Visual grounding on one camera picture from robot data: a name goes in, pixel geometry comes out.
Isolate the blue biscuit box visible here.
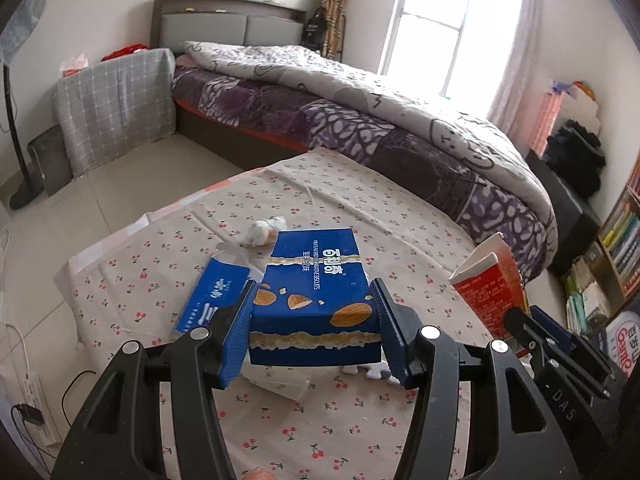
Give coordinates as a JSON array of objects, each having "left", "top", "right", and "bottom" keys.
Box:
[{"left": 247, "top": 228, "right": 383, "bottom": 367}]

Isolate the black plug adapter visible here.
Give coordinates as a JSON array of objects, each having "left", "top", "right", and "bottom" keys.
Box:
[{"left": 12, "top": 402, "right": 43, "bottom": 423}]

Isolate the small crumpled white wad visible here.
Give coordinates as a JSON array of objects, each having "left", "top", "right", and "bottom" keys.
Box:
[{"left": 240, "top": 216, "right": 287, "bottom": 248}]

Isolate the white cable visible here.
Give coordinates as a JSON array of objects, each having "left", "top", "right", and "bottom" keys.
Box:
[{"left": 0, "top": 322, "right": 33, "bottom": 376}]

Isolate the white notched foam piece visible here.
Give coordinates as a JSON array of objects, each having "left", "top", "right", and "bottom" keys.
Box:
[{"left": 342, "top": 362, "right": 393, "bottom": 382}]

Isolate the clear plastic wrap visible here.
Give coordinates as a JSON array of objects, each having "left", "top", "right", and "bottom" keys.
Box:
[{"left": 217, "top": 240, "right": 311, "bottom": 401}]

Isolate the black clothing pile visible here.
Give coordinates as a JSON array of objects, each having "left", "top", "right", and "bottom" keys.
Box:
[{"left": 545, "top": 120, "right": 606, "bottom": 198}]

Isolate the black bag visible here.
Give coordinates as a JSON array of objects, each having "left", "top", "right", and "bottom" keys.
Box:
[{"left": 301, "top": 6, "right": 328, "bottom": 51}]

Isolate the dark wooden bed frame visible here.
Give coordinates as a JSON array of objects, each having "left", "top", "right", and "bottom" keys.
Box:
[{"left": 150, "top": 0, "right": 558, "bottom": 281}]

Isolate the pink checked panel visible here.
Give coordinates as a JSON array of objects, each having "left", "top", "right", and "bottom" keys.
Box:
[{"left": 530, "top": 92, "right": 563, "bottom": 156}]

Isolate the purple patterned blanket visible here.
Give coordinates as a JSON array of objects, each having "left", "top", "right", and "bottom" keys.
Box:
[{"left": 172, "top": 67, "right": 551, "bottom": 273}]

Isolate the red cloth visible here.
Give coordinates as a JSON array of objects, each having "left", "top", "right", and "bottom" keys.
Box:
[{"left": 100, "top": 44, "right": 151, "bottom": 63}]

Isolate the stack of pale booklets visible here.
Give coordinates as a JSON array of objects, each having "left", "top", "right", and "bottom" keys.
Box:
[{"left": 565, "top": 255, "right": 612, "bottom": 336}]

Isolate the white power strip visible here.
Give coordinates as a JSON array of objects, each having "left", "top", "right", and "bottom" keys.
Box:
[{"left": 12, "top": 370, "right": 61, "bottom": 448}]

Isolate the black standing fan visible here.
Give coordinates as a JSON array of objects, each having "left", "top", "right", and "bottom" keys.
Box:
[{"left": 0, "top": 0, "right": 48, "bottom": 211}]

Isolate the row of colourful books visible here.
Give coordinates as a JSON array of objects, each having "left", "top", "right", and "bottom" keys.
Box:
[{"left": 597, "top": 160, "right": 640, "bottom": 286}]

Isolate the grey cartoon print quilt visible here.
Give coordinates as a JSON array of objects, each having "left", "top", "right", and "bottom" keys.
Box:
[{"left": 180, "top": 40, "right": 558, "bottom": 261}]

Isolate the blue tissue packet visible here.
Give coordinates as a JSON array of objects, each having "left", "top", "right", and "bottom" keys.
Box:
[{"left": 171, "top": 257, "right": 251, "bottom": 343}]

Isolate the wooden bookshelf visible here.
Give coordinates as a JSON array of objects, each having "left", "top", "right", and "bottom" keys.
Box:
[{"left": 562, "top": 155, "right": 640, "bottom": 341}]

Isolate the pale pink curtain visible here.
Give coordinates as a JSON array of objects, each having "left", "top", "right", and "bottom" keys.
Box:
[{"left": 487, "top": 0, "right": 543, "bottom": 133}]

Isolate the black cable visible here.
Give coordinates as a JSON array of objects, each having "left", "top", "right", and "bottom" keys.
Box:
[{"left": 60, "top": 370, "right": 98, "bottom": 411}]

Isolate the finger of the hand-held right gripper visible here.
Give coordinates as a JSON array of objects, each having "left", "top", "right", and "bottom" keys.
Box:
[
  {"left": 502, "top": 306, "right": 613, "bottom": 398},
  {"left": 529, "top": 305, "right": 618, "bottom": 378}
]

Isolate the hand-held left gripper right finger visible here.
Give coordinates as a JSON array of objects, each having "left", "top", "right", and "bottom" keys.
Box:
[{"left": 369, "top": 277, "right": 596, "bottom": 480}]

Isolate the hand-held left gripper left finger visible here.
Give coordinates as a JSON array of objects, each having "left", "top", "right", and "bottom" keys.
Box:
[{"left": 50, "top": 280, "right": 261, "bottom": 480}]

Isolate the white navy carton red logo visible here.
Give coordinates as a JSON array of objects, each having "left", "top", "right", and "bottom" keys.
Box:
[{"left": 590, "top": 310, "right": 640, "bottom": 378}]

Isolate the window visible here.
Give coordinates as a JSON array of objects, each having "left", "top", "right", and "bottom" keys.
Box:
[{"left": 377, "top": 0, "right": 526, "bottom": 106}]

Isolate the white foam board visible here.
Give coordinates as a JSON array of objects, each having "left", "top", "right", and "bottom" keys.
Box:
[{"left": 560, "top": 87, "right": 601, "bottom": 131}]

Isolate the plaid coat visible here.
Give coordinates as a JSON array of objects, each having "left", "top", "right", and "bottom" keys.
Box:
[{"left": 320, "top": 0, "right": 348, "bottom": 61}]

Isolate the black storage bench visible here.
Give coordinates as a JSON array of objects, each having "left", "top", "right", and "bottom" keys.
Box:
[{"left": 525, "top": 150, "right": 603, "bottom": 276}]

